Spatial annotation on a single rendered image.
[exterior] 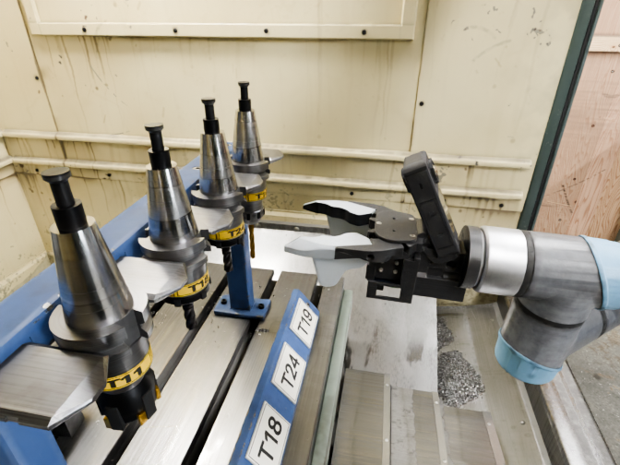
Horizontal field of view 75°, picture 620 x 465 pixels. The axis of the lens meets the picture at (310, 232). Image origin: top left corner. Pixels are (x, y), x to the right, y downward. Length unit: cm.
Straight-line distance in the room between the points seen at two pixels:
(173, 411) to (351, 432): 32
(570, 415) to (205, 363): 63
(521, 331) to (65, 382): 45
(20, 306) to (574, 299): 50
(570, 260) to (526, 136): 61
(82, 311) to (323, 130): 83
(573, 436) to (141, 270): 71
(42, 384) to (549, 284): 44
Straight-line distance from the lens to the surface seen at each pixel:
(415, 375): 97
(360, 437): 81
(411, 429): 86
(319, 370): 69
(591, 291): 50
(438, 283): 49
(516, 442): 98
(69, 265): 29
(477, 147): 105
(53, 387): 29
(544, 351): 55
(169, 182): 36
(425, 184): 42
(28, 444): 37
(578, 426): 87
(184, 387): 69
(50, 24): 129
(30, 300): 36
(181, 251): 37
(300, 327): 69
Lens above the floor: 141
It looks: 29 degrees down
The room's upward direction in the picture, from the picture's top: straight up
